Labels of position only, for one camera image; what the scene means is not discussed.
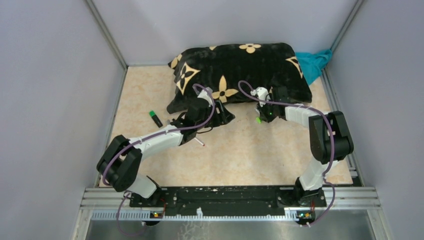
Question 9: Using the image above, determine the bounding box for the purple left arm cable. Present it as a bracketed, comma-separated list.
[101, 83, 217, 237]

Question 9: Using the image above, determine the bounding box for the teal cloth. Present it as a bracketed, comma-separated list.
[295, 49, 333, 86]

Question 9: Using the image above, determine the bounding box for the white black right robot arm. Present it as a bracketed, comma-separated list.
[250, 87, 354, 206]

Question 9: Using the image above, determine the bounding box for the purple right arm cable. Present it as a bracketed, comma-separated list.
[237, 80, 336, 228]

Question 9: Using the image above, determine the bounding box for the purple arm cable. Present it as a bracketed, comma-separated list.
[237, 80, 336, 228]
[101, 83, 217, 237]

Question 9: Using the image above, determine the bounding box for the black marker with green tip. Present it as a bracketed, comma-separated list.
[149, 110, 163, 128]

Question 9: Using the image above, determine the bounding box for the black pillow with beige flowers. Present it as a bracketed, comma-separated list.
[166, 42, 313, 114]

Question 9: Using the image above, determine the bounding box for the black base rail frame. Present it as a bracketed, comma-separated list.
[80, 185, 381, 226]

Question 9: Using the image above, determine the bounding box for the white marker with red tip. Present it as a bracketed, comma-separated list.
[194, 137, 205, 147]

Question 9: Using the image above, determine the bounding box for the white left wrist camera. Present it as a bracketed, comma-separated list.
[197, 88, 214, 107]

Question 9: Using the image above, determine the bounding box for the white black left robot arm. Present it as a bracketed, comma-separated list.
[96, 98, 235, 207]

